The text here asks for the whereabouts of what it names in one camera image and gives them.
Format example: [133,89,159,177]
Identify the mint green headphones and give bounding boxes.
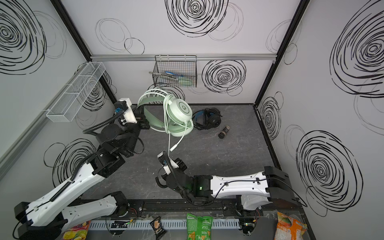
[138,88,194,153]

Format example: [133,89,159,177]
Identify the black blue headphones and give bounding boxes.
[192,108,222,131]

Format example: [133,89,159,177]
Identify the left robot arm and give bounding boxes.
[13,101,150,240]

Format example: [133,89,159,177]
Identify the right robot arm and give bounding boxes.
[156,152,305,211]

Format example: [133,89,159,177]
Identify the small brown bottle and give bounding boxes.
[218,126,230,139]

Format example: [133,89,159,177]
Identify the small dark snack packet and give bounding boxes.
[150,216,167,240]

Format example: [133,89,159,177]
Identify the green chips bag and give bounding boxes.
[187,214,214,240]

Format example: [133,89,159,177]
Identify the Fox's fruits candy bag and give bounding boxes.
[62,221,91,240]

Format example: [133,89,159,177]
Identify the orange snack bag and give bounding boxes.
[274,212,308,240]

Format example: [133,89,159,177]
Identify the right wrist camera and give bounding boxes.
[157,151,179,175]

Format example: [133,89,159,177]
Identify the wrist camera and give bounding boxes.
[157,151,179,175]
[114,98,138,126]

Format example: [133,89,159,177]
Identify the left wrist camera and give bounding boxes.
[114,98,138,126]

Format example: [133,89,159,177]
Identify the black mounting rail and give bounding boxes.
[61,197,304,217]

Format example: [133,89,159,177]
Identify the black wire basket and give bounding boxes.
[149,55,198,88]

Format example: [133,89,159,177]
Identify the white slotted cable duct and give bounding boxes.
[89,219,240,231]

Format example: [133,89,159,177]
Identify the white wire shelf basket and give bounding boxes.
[46,62,106,123]

